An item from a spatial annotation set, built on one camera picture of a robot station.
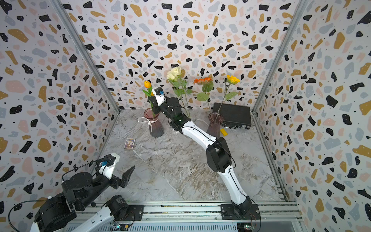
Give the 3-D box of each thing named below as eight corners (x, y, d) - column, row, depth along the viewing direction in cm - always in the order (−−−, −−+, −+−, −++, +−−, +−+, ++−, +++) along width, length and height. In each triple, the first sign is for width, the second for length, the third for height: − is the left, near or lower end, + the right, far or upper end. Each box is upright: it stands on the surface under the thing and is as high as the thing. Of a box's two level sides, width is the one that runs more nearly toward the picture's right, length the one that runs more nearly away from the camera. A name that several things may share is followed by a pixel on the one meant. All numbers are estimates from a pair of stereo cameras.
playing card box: (124, 149, 100) (123, 147, 98) (128, 139, 105) (126, 137, 103) (132, 149, 101) (131, 147, 99) (135, 140, 105) (134, 137, 103)
